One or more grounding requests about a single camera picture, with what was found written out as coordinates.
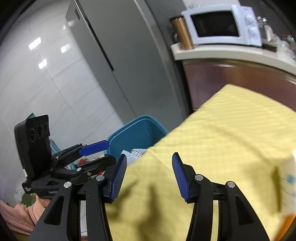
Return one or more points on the glass kettle jug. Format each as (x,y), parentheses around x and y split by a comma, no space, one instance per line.
(266,31)

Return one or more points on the grey double-door refrigerator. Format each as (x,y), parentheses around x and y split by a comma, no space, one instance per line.
(127,47)

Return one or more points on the yellow patterned table cloth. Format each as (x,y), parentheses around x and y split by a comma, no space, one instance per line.
(237,135)

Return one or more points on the white microwave oven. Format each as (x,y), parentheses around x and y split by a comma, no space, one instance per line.
(223,24)

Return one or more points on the copper travel mug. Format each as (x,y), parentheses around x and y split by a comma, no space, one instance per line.
(182,32)

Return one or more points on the maroon lower kitchen cabinets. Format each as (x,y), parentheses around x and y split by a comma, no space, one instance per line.
(207,77)

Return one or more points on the white kitchen countertop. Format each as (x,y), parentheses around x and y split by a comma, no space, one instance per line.
(277,60)

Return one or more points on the white foam fruit net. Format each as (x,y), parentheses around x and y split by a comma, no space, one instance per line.
(132,155)

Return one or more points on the orange peel piece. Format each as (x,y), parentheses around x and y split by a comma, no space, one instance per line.
(287,229)

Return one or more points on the white blue-dotted paper cup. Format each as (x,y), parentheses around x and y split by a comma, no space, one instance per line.
(286,177)

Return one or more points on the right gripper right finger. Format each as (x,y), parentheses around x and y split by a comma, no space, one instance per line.
(237,219)

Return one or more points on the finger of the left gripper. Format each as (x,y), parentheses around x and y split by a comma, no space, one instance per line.
(84,172)
(71,154)

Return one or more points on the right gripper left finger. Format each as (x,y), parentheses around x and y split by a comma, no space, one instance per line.
(61,219)

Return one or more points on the blue plastic trash bin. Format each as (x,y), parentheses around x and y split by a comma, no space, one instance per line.
(140,133)

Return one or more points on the person's left hand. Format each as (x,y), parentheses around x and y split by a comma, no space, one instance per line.
(44,202)

